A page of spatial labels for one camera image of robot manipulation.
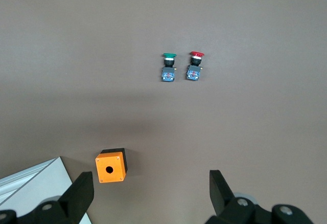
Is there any green mushroom push button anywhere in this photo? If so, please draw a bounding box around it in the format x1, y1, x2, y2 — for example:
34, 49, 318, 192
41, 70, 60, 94
161, 52, 178, 82

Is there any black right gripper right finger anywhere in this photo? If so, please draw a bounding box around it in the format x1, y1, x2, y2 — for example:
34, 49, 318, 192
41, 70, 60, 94
204, 169, 314, 224

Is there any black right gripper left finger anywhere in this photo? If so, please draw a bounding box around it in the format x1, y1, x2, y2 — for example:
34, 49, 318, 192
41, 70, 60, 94
0, 171, 95, 224

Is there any red mushroom push button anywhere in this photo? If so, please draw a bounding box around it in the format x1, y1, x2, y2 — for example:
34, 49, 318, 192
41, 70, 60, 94
185, 51, 206, 82

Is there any brown table mat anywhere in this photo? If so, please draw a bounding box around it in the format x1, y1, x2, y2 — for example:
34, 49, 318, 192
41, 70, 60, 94
0, 0, 327, 224

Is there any white drawer cabinet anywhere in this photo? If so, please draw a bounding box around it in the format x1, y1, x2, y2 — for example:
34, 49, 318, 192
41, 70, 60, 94
0, 156, 92, 224

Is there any orange button enclosure box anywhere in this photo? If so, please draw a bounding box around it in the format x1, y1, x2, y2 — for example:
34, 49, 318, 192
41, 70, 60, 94
95, 147, 129, 184

